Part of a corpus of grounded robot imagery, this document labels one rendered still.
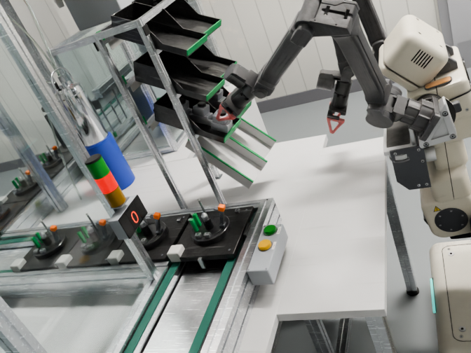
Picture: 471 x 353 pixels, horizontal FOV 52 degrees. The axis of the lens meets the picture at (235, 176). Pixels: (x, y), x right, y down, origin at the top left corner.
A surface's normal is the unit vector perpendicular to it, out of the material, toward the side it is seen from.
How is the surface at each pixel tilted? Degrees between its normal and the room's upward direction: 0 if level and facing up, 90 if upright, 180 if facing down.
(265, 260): 0
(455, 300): 0
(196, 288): 0
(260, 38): 90
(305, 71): 90
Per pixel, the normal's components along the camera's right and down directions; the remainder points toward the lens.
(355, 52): -0.31, 0.90
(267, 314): -0.35, -0.81
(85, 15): -0.29, 0.57
